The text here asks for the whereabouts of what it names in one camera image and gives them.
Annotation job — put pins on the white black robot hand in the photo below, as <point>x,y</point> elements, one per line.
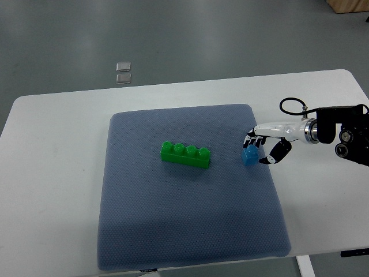
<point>287,132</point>

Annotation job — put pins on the small blue block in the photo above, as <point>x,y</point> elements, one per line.
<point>250,155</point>

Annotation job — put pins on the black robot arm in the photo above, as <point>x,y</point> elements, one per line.
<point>350,124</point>

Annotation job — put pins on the long green block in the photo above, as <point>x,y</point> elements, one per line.
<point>185,155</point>

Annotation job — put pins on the wooden box corner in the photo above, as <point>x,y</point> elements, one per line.
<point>348,6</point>

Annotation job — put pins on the black table control panel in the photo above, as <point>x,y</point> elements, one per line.
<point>354,253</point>

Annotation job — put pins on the white table leg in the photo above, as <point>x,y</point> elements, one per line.
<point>305,266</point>

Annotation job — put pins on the blue-grey fabric mat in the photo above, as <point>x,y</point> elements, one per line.
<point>157,214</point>

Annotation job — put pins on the upper metal floor plate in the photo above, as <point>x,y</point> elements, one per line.
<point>123,66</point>

